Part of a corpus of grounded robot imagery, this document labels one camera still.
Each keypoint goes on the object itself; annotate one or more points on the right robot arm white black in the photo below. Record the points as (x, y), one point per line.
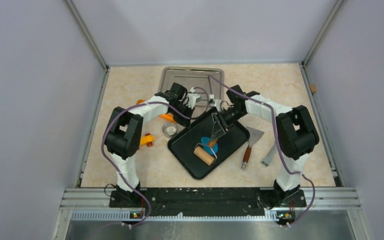
(294, 131)

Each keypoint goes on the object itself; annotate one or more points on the silver metal tray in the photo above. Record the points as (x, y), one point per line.
(193, 77)

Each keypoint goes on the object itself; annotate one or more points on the blue dough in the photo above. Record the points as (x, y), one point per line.
(205, 141)

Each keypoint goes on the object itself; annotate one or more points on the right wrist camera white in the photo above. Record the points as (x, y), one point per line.
(214, 102)

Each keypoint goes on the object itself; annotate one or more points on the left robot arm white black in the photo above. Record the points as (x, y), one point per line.
(123, 134)

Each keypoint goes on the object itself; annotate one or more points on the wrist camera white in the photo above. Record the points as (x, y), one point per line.
(193, 98)
(214, 102)

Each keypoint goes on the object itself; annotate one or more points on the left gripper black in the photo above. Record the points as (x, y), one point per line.
(184, 121)

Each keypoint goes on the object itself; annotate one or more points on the wooden rolling pin roller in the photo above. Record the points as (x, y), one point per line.
(203, 155)

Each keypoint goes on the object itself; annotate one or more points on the metal scraper wooden handle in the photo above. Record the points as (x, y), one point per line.
(254, 136)

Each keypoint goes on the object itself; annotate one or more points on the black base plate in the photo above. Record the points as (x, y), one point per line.
(206, 202)

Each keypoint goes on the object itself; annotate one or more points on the grey dumbbell-shaped tool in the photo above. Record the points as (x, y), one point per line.
(268, 158)

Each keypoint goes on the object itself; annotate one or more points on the small wooden cork piece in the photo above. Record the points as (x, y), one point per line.
(312, 88)

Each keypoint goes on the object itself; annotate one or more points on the round metal cookie cutter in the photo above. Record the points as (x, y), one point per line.
(169, 129)

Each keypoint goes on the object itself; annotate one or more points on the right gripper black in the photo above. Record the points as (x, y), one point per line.
(221, 125)

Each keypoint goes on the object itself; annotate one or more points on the yellow toy car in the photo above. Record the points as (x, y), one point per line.
(147, 140)

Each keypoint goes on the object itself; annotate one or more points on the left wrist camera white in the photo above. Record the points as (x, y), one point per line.
(193, 98)

